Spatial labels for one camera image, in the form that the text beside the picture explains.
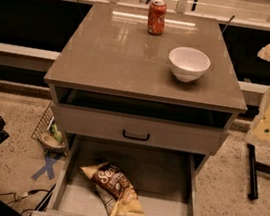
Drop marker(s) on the brown yellow chip bag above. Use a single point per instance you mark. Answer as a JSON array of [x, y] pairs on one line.
[[115, 190]]

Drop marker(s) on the open grey drawer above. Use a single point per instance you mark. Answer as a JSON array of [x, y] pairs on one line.
[[163, 180]]

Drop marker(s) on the grey drawer cabinet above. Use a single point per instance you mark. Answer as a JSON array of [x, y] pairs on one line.
[[113, 64]]

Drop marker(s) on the black stand leg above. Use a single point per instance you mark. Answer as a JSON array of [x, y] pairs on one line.
[[253, 169]]

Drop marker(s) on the white bowl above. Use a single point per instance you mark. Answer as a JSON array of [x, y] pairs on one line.
[[188, 64]]

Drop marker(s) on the red soda can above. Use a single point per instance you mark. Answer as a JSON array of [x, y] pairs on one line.
[[156, 16]]

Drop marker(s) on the blue tape cross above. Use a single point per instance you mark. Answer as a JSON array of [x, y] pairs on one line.
[[50, 160]]

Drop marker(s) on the closed drawer with black handle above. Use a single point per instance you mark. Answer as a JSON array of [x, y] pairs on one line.
[[132, 129]]

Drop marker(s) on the wire basket on floor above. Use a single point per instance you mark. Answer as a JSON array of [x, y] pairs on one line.
[[47, 134]]

